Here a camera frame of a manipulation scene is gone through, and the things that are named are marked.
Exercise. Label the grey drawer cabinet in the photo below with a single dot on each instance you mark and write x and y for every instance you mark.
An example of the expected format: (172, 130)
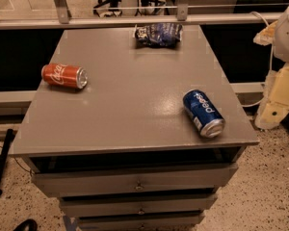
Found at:
(123, 154)

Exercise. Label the blue crumpled chip bag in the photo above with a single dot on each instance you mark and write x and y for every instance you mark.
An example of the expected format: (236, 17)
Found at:
(159, 34)

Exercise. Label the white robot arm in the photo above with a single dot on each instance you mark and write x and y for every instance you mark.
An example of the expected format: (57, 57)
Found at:
(281, 41)

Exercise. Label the blue pepsi can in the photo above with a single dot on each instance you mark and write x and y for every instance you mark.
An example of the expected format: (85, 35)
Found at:
(205, 116)

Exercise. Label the black object bottom left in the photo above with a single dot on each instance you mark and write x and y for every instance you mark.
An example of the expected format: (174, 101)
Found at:
(27, 225)

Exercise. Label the metal guard rail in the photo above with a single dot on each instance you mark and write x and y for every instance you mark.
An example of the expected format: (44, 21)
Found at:
(48, 14)

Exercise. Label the red coca-cola can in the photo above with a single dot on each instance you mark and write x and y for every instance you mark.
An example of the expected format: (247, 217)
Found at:
(69, 76)

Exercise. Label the black office chair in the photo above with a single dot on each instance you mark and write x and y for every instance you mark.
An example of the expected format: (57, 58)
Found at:
(112, 11)

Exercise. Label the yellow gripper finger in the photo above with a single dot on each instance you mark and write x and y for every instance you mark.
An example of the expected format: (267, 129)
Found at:
(266, 36)
(275, 105)

